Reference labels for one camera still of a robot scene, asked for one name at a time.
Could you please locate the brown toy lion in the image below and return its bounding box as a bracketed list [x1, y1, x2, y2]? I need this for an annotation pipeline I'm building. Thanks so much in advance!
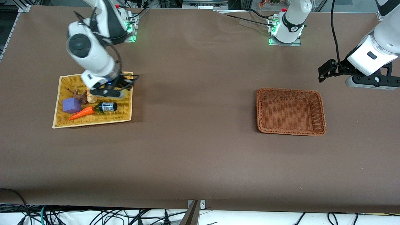
[67, 88, 89, 105]

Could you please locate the yellow wicker basket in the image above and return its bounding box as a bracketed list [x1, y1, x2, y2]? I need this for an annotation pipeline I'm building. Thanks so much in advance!
[52, 72, 134, 129]

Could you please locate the purple cube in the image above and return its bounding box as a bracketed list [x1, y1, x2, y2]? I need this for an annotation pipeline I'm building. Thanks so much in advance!
[62, 97, 83, 114]

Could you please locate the orange toy carrot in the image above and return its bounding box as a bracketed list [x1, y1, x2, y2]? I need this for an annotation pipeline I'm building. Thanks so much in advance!
[68, 102, 105, 121]

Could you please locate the brown wicker basket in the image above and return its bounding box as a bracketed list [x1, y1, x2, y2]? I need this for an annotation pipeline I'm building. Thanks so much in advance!
[256, 87, 327, 136]

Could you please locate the grey metal box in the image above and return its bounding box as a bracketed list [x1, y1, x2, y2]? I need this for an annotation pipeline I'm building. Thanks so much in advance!
[182, 0, 229, 10]

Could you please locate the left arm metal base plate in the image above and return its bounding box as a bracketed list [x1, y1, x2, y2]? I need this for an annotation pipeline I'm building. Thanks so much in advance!
[268, 17, 302, 47]

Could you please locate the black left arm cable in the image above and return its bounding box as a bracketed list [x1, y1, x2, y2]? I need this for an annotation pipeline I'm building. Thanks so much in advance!
[331, 0, 346, 71]

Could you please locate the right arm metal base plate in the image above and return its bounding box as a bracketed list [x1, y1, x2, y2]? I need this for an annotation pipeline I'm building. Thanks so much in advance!
[123, 12, 138, 43]

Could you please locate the black right base cable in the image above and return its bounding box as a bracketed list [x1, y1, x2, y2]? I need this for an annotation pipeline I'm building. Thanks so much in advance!
[123, 0, 150, 21]

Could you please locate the black base cable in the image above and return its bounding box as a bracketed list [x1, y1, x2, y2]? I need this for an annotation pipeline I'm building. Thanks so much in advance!
[123, 0, 150, 21]
[248, 9, 275, 20]
[222, 13, 273, 28]

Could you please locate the thick black floor cable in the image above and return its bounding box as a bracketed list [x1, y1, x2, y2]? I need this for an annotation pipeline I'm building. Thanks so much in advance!
[0, 188, 30, 225]

